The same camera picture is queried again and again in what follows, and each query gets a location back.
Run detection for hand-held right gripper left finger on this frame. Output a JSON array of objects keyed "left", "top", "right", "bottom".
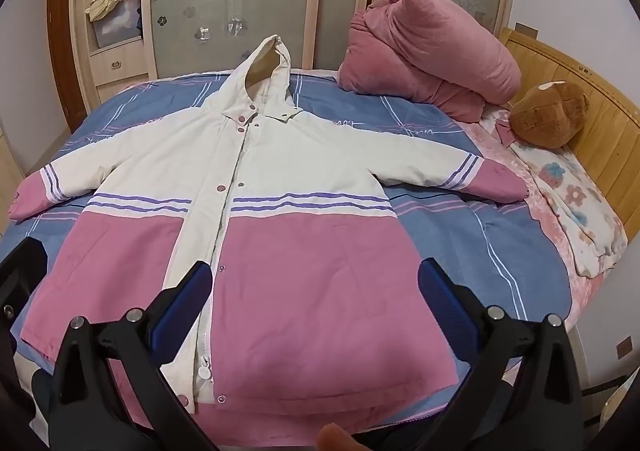
[{"left": 47, "top": 260, "right": 221, "bottom": 451}]

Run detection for person's right hand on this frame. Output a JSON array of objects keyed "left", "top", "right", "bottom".
[{"left": 317, "top": 423, "right": 372, "bottom": 451}]

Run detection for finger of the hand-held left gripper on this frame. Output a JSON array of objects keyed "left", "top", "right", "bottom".
[{"left": 0, "top": 237, "right": 49, "bottom": 372}]

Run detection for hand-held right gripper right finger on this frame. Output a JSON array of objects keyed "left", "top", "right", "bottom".
[{"left": 417, "top": 257, "right": 585, "bottom": 451}]

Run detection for brown plush toy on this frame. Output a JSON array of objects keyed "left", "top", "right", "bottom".
[{"left": 509, "top": 81, "right": 591, "bottom": 150}]

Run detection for blue striped bed sheet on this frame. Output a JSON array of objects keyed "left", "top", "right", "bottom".
[{"left": 0, "top": 68, "right": 573, "bottom": 432}]

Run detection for pink floral mattress cover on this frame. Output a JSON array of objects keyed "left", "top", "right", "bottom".
[{"left": 465, "top": 106, "right": 601, "bottom": 332}]

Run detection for grey storage box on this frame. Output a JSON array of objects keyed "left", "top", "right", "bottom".
[{"left": 94, "top": 6, "right": 143, "bottom": 49}]

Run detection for floral pillow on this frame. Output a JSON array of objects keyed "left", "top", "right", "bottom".
[{"left": 492, "top": 131, "right": 628, "bottom": 277}]

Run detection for pink folded quilt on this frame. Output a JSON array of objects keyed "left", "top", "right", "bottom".
[{"left": 336, "top": 0, "right": 522, "bottom": 124}]

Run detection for wardrobe drawer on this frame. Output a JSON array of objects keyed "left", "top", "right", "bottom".
[{"left": 92, "top": 48, "right": 151, "bottom": 86}]

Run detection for cream and pink hooded jacket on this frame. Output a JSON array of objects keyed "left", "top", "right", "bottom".
[{"left": 9, "top": 35, "right": 531, "bottom": 419}]

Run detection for wooden headboard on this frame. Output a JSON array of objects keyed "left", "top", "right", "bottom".
[{"left": 498, "top": 26, "right": 640, "bottom": 232}]

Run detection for beige wardrobe with glass doors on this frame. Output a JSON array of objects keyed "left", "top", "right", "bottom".
[{"left": 67, "top": 0, "right": 521, "bottom": 104}]

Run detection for brown wooden door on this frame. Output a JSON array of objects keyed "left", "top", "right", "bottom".
[{"left": 47, "top": 0, "right": 88, "bottom": 132}]

